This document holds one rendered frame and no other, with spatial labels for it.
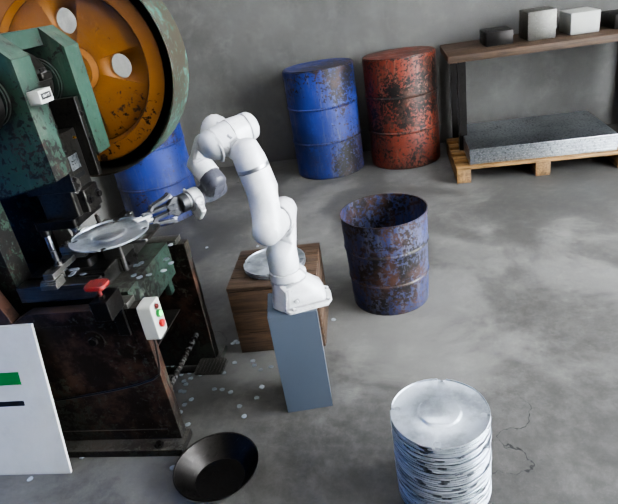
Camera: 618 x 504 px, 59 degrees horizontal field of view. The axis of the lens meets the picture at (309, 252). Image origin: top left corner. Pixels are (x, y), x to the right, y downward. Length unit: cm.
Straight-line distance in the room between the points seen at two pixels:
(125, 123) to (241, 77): 296
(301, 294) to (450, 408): 64
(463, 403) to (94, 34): 184
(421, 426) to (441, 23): 390
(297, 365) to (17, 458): 111
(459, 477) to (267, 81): 412
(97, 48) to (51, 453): 153
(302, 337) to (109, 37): 133
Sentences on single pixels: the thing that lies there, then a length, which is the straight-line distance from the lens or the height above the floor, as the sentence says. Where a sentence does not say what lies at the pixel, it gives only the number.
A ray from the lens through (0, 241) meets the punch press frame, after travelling 216.
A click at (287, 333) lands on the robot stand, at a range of 203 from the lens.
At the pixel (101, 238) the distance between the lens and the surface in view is 213.
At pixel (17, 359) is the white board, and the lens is 225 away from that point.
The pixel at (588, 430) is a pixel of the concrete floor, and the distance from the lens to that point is 219.
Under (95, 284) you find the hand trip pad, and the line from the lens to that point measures 185.
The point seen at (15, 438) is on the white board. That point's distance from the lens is 243.
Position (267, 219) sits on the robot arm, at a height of 83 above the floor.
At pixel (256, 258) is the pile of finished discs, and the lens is 262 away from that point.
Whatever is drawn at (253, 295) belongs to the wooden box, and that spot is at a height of 31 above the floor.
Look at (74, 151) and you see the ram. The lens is 212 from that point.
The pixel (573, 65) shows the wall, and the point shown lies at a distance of 533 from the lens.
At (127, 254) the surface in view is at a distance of 214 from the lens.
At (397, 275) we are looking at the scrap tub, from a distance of 259.
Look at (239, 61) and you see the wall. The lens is 523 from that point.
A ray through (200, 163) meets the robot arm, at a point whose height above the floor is 92.
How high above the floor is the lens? 151
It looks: 26 degrees down
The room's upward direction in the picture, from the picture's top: 10 degrees counter-clockwise
